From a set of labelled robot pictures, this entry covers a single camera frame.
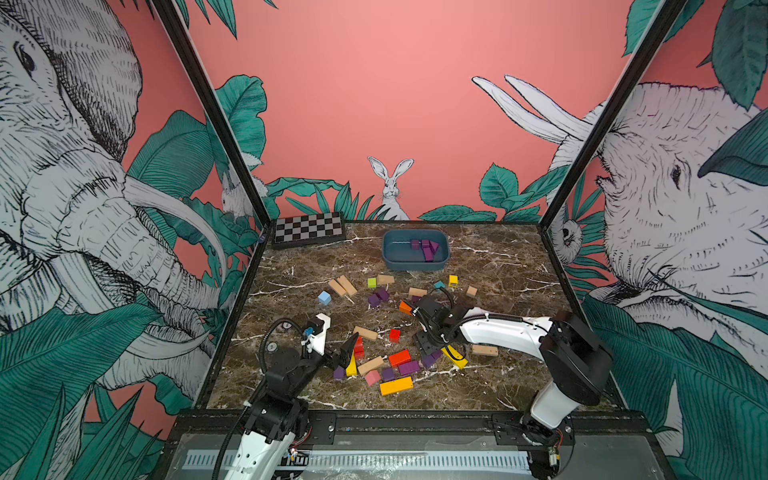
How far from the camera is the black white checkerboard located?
113 cm

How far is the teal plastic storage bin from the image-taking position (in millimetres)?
1086

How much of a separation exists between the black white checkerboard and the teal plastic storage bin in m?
0.20
